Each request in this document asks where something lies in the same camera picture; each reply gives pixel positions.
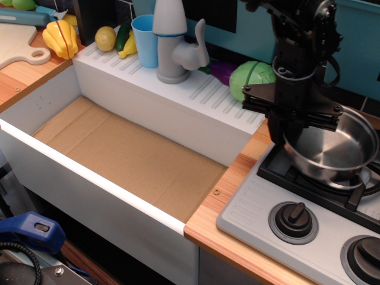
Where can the light blue plastic cup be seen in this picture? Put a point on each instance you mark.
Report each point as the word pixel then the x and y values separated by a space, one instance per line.
pixel 146 40

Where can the stainless steel pot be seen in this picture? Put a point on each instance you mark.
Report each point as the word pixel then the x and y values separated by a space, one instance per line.
pixel 334 158

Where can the teal box right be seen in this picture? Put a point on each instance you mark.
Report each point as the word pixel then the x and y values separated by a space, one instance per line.
pixel 358 58

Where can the white cutting board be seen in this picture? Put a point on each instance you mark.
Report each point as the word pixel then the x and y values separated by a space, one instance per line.
pixel 15 45

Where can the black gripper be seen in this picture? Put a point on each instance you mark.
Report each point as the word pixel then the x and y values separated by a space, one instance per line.
pixel 291 101

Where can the grey toy stove top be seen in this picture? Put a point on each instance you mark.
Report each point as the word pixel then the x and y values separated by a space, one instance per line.
pixel 313 205

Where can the blue clamp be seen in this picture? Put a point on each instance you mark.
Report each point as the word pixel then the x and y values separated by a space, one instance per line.
pixel 33 231

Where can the teal box left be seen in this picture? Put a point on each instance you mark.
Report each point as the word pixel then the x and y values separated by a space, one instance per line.
pixel 228 25

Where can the purple toy eggplant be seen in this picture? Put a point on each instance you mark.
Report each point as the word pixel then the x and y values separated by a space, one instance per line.
pixel 220 69

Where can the black stove knob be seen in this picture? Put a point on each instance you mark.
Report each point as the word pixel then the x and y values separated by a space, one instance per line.
pixel 293 223
pixel 360 259

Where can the yellow toy potato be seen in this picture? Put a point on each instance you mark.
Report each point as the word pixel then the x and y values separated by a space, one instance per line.
pixel 105 38

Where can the black burner grate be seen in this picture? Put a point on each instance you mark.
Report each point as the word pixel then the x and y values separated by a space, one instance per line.
pixel 276 168

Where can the white toy sink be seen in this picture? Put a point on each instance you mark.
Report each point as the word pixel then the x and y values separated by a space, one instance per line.
pixel 199 114

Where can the teal toy knife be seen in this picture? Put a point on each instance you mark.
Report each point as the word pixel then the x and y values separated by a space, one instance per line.
pixel 30 18

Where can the green toy cabbage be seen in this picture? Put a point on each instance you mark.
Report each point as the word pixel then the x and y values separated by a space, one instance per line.
pixel 251 72

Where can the teal box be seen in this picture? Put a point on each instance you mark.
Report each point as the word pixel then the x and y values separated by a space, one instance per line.
pixel 358 58
pixel 228 25

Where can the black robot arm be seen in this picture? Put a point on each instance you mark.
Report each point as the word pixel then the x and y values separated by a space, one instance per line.
pixel 306 37

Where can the grey metal bracket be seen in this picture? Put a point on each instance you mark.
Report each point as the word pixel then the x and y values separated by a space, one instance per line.
pixel 59 274

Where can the yellow toy bell pepper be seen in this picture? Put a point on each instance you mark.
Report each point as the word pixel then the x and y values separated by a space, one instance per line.
pixel 61 37

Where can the green toy cucumber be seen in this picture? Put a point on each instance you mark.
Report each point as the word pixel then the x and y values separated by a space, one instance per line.
pixel 122 36

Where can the cardboard sheet in sink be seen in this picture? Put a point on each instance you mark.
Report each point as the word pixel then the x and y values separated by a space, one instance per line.
pixel 163 173

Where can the yellow toy banana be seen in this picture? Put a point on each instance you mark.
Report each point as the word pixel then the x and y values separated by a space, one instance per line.
pixel 129 47

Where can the green toy fruit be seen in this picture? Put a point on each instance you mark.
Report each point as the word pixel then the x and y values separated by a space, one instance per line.
pixel 24 5

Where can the grey toy faucet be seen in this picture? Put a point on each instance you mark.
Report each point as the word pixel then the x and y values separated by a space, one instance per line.
pixel 176 57

